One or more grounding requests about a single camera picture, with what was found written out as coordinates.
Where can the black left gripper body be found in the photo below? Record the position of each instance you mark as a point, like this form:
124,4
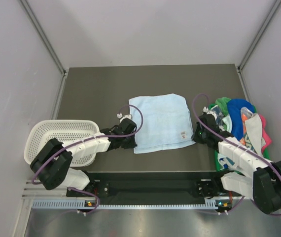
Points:
133,132

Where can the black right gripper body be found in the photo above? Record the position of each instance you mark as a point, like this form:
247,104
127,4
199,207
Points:
202,139

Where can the light blue towel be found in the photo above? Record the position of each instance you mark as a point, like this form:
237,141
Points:
164,122

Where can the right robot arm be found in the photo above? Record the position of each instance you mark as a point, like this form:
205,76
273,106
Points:
248,173

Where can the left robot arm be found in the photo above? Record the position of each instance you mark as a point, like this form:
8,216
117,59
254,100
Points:
56,149

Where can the patterned white blue cloth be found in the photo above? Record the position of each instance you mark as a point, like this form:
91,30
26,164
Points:
219,113

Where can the royal blue cloth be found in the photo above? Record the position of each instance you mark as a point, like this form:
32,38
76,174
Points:
234,108

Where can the pink cloth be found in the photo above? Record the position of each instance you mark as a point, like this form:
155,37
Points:
265,136

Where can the green plastic tray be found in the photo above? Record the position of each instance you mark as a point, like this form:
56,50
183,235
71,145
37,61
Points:
245,114

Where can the white perforated plastic basket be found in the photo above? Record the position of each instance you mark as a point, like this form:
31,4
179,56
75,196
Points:
67,131

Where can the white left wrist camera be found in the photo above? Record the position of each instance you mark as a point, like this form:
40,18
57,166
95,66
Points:
120,116

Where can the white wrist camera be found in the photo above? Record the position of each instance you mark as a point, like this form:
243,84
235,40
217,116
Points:
210,112
120,116

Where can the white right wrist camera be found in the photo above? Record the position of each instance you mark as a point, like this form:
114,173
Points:
210,112

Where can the black table front rail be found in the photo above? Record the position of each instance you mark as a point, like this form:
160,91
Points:
196,184

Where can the aluminium frame left post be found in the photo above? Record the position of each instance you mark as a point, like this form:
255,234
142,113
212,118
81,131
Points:
42,35

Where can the aluminium frame post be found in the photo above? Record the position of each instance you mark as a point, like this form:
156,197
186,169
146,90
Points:
42,35
259,35

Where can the aluminium frame right post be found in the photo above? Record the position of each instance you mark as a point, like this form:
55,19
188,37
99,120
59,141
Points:
259,35

